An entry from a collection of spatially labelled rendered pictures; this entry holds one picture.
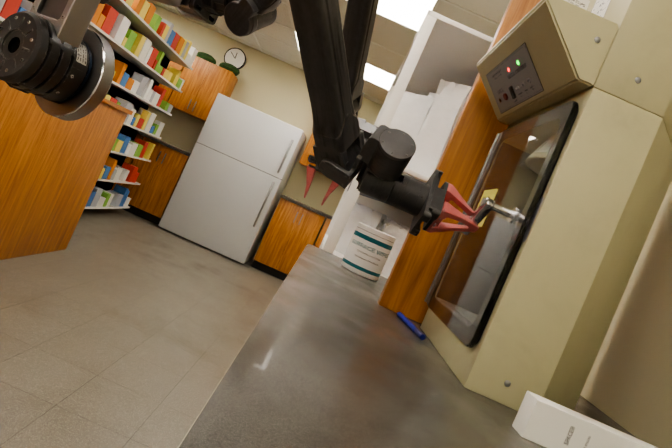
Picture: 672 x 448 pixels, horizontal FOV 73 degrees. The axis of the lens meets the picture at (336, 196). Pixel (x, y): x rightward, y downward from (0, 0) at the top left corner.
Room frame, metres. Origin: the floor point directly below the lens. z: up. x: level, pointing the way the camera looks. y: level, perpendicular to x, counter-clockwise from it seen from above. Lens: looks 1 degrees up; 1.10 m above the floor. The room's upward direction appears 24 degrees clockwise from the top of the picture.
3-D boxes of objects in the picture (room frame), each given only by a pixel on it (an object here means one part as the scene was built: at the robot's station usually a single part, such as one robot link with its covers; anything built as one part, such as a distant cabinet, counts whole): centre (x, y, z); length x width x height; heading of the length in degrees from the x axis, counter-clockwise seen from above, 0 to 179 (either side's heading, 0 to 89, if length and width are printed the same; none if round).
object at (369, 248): (1.46, -0.17, 1.02); 0.13 x 0.13 x 0.15
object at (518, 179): (0.81, -0.27, 1.19); 0.30 x 0.01 x 0.40; 0
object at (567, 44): (0.81, -0.22, 1.46); 0.32 x 0.12 x 0.10; 0
